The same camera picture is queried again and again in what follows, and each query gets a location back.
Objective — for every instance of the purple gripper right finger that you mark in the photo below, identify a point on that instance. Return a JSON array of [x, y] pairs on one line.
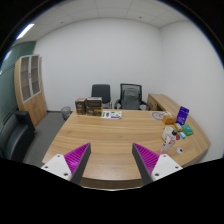
[[152, 166]]

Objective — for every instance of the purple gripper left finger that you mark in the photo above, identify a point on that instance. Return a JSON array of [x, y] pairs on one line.
[[70, 166]]

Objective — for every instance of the white bottle cap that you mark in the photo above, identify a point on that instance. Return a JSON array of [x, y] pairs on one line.
[[180, 150]]

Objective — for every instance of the white paper cup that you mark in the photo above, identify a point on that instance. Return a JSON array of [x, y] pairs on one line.
[[167, 131]]

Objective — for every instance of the small blue white item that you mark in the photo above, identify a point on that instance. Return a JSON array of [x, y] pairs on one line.
[[182, 135]]

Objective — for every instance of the orange box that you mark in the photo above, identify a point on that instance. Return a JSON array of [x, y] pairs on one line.
[[169, 119]]

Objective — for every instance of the green packet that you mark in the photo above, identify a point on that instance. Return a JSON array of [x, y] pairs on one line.
[[187, 130]]

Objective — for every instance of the round white coaster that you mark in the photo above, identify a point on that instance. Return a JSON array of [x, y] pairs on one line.
[[158, 115]]

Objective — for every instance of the grey waste bin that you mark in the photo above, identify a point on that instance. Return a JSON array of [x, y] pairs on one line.
[[66, 112]]

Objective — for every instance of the purple box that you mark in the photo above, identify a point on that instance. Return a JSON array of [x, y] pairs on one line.
[[182, 115]]

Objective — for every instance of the white green leaflet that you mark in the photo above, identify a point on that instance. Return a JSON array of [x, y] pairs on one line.
[[111, 114]]

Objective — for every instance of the black leather sofa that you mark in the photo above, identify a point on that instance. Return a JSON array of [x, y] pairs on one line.
[[16, 136]]

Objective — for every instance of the dark cardboard box stack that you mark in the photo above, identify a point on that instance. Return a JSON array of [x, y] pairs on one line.
[[94, 106]]

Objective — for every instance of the brown cardboard box left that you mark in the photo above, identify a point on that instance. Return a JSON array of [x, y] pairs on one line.
[[80, 104]]

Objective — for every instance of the wooden side desk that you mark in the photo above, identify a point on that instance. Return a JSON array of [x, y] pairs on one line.
[[161, 102]]

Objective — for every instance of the grey mesh office chair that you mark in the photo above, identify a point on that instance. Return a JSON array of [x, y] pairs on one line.
[[130, 97]]

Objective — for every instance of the black office chair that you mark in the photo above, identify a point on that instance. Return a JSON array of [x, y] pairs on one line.
[[103, 91]]

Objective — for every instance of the wooden cabinet with glass doors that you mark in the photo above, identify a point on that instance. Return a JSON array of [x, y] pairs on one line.
[[28, 87]]

